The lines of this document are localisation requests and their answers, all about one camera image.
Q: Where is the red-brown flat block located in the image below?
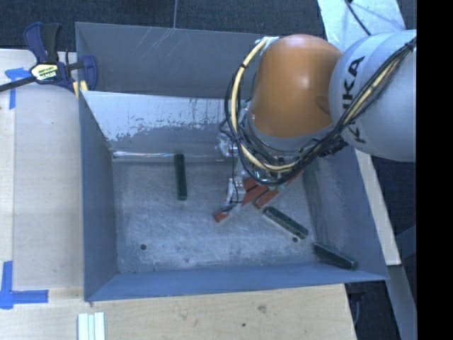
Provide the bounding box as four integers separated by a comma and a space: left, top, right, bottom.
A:
241, 177, 270, 207
251, 170, 305, 210
212, 203, 242, 224

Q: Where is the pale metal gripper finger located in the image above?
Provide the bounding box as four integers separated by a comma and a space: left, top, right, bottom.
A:
219, 178, 237, 213
229, 178, 246, 213

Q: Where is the grey metal bin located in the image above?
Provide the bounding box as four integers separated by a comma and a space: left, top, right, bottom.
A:
74, 21, 391, 302

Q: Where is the dark green flat block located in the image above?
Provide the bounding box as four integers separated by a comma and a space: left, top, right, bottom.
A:
173, 153, 188, 201
263, 205, 309, 241
312, 242, 359, 272

